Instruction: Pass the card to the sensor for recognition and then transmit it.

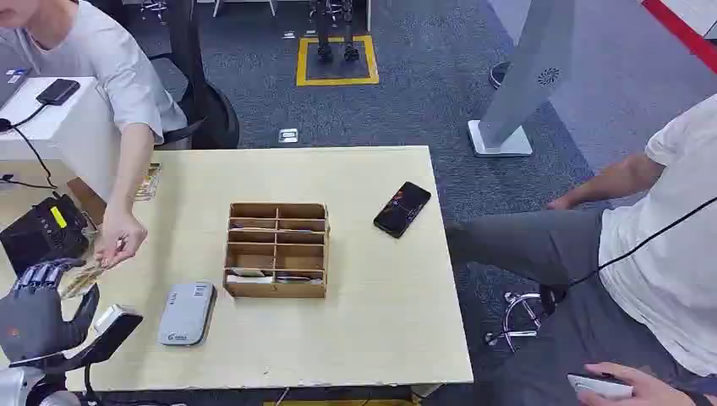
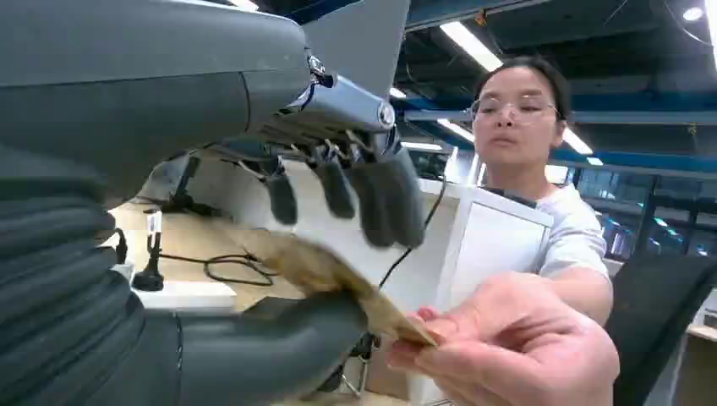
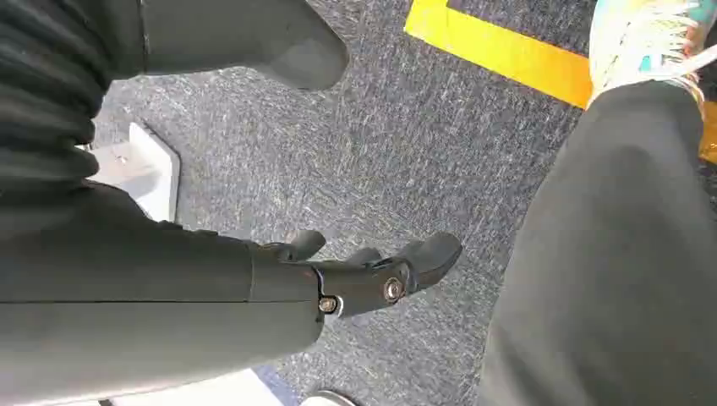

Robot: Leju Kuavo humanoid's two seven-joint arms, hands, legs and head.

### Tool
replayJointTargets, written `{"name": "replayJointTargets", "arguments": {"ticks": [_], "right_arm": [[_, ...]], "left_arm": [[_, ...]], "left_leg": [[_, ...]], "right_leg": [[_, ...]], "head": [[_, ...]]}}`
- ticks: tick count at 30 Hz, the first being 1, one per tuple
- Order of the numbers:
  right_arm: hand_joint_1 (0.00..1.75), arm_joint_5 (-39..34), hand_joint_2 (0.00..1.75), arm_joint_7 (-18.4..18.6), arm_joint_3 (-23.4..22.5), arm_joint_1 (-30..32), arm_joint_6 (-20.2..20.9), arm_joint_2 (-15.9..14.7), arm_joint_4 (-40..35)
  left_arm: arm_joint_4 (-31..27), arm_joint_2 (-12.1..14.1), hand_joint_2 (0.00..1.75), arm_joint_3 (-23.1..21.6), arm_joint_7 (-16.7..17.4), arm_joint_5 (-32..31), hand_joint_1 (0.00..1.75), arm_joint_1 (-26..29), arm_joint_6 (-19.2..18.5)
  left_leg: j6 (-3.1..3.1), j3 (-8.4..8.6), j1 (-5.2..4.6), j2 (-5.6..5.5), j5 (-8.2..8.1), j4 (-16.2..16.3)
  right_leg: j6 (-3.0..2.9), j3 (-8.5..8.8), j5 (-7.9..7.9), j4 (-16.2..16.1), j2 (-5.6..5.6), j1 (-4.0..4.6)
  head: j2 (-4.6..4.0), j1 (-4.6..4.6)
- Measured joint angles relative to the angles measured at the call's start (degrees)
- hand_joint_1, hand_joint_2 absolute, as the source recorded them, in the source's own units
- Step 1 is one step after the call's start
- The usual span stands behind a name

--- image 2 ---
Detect black office chair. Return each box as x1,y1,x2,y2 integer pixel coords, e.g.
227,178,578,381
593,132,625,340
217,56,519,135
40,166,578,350
605,252,717,406

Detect white flat block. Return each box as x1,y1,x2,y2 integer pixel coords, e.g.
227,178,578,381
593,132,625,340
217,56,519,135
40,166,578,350
112,261,238,313

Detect person across desk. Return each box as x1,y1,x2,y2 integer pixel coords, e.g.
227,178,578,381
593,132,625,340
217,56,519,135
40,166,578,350
386,54,620,406

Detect clear eyeglasses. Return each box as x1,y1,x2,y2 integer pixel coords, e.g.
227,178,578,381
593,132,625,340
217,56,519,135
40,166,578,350
469,95,563,125

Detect white box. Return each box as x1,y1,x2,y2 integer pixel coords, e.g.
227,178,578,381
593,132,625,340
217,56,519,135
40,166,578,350
184,148,556,406

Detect thin black cable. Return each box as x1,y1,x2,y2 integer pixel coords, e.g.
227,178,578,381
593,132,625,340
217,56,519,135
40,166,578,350
158,252,276,288
378,178,447,290

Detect black angled stand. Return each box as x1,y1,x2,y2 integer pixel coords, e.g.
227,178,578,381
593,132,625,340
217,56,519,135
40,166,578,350
142,156,225,221

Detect black stand with label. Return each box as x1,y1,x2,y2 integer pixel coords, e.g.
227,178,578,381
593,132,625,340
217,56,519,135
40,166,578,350
132,210,167,293

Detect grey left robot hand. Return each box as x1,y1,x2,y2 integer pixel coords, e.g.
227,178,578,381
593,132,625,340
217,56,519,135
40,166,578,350
0,0,428,406

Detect pale grey panel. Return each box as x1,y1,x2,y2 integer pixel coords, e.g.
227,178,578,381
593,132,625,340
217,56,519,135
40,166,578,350
302,0,413,100

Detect person's left hand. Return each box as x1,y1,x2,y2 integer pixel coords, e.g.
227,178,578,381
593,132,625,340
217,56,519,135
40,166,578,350
386,272,620,406

